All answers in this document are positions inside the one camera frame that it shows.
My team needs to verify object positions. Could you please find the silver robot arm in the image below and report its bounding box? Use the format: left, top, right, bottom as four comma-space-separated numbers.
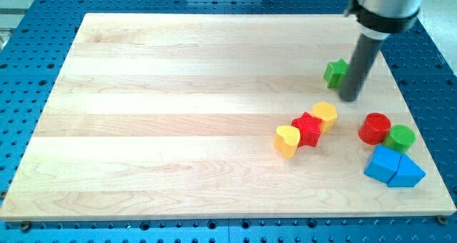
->
343, 0, 423, 41

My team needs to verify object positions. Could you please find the wooden board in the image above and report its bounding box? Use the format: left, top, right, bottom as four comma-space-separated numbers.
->
1, 14, 456, 222

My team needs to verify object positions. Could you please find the yellow heart block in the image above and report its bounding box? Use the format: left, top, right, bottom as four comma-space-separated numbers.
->
273, 125, 301, 159

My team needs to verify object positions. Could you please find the red star block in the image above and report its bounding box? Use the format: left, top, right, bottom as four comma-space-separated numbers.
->
291, 112, 322, 147

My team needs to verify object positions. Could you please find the yellow hexagon block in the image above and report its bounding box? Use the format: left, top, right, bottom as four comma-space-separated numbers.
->
311, 101, 338, 134

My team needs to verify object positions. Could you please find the green star block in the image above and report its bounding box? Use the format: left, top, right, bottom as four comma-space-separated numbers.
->
323, 59, 348, 89

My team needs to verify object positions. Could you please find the red cylinder block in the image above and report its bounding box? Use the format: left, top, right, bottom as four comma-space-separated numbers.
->
358, 112, 391, 145

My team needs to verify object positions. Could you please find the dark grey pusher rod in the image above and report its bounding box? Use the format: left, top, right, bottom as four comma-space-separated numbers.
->
338, 34, 384, 101

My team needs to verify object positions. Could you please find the blue cube block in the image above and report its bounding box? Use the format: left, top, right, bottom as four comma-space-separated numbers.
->
363, 144, 401, 184

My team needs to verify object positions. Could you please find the green cylinder block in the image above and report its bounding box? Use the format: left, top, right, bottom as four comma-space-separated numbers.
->
381, 124, 416, 154

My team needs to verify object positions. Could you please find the blue triangle block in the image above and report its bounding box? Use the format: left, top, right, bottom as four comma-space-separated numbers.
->
387, 154, 426, 187

